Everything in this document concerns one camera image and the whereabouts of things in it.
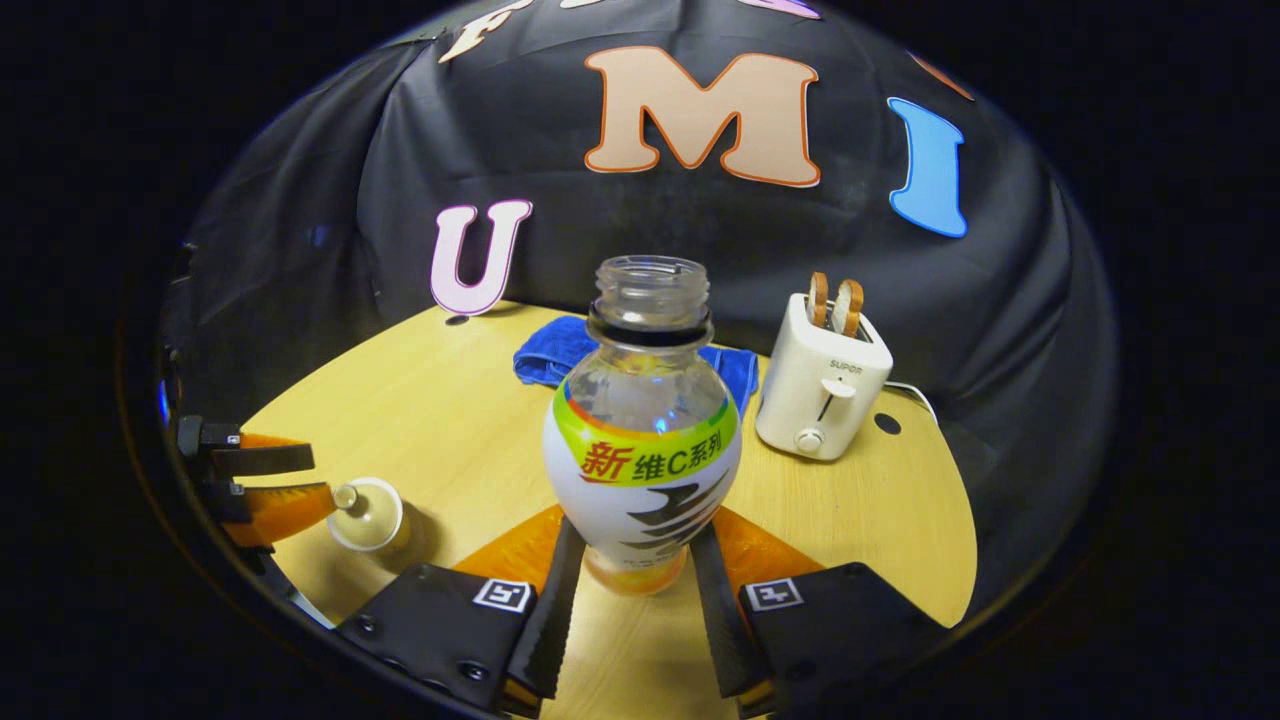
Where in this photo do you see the white toaster cable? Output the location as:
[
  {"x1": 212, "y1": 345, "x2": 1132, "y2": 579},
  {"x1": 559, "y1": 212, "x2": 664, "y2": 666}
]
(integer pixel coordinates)
[{"x1": 884, "y1": 379, "x2": 939, "y2": 423}]

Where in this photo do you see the clear labelled water bottle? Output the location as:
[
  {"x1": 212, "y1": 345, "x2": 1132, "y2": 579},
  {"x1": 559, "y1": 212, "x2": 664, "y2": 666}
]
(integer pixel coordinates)
[{"x1": 543, "y1": 255, "x2": 743, "y2": 596}]

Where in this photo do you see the blue folded towel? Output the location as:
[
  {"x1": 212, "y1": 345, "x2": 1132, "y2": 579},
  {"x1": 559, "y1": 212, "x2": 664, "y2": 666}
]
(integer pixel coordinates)
[{"x1": 513, "y1": 316, "x2": 759, "y2": 416}]

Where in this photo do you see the white toaster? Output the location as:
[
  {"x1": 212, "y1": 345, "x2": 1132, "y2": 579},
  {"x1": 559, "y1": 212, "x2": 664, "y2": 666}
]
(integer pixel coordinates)
[{"x1": 755, "y1": 292, "x2": 894, "y2": 461}]

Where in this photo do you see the black backdrop cloth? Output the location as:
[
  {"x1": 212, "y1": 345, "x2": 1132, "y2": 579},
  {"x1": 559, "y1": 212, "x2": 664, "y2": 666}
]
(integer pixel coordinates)
[{"x1": 165, "y1": 0, "x2": 1116, "y2": 611}]

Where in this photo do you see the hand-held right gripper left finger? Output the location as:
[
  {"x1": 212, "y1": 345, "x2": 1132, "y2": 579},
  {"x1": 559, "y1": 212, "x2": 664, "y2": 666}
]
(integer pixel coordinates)
[{"x1": 335, "y1": 505, "x2": 586, "y2": 716}]

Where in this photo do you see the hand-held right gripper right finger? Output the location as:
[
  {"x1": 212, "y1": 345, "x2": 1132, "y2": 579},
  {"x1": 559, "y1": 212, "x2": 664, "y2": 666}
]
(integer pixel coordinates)
[{"x1": 690, "y1": 505, "x2": 951, "y2": 713}]

